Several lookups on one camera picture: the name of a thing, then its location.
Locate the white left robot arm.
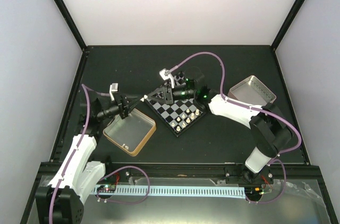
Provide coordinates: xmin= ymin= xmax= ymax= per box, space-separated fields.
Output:
xmin=35 ymin=93 xmax=143 ymax=223

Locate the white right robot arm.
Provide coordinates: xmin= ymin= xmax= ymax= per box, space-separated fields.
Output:
xmin=144 ymin=85 xmax=293 ymax=183

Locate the black and white chessboard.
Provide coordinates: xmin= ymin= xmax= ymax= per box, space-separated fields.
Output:
xmin=146 ymin=70 xmax=207 ymax=137

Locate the tan sweet bear tin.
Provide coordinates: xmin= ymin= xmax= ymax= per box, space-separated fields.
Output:
xmin=103 ymin=109 xmax=156 ymax=157

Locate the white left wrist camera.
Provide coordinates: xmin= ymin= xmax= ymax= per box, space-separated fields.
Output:
xmin=109 ymin=83 xmax=119 ymax=101

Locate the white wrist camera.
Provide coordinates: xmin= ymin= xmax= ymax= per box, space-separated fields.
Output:
xmin=109 ymin=83 xmax=119 ymax=101
xmin=159 ymin=68 xmax=175 ymax=89

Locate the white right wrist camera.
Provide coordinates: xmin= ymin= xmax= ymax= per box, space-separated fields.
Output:
xmin=159 ymin=68 xmax=175 ymax=89

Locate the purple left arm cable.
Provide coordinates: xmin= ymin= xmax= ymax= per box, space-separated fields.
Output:
xmin=49 ymin=83 xmax=114 ymax=224

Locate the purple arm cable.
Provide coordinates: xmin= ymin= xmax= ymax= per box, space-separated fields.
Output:
xmin=169 ymin=51 xmax=302 ymax=158
xmin=49 ymin=83 xmax=114 ymax=224

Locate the black aluminium rail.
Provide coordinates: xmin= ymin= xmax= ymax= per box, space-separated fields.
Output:
xmin=100 ymin=162 xmax=322 ymax=182

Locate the white slotted cable duct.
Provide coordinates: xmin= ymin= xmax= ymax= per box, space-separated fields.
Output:
xmin=91 ymin=185 xmax=246 ymax=199

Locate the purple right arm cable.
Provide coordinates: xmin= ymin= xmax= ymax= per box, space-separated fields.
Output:
xmin=169 ymin=51 xmax=302 ymax=158

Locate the black corner frame post left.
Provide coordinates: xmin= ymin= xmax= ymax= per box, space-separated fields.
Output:
xmin=54 ymin=0 xmax=87 ymax=51

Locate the black corner frame post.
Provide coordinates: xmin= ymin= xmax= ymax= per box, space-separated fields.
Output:
xmin=271 ymin=0 xmax=305 ymax=51
xmin=54 ymin=0 xmax=87 ymax=51

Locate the black corner frame post right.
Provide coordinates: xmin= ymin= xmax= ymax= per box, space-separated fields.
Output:
xmin=271 ymin=0 xmax=305 ymax=51

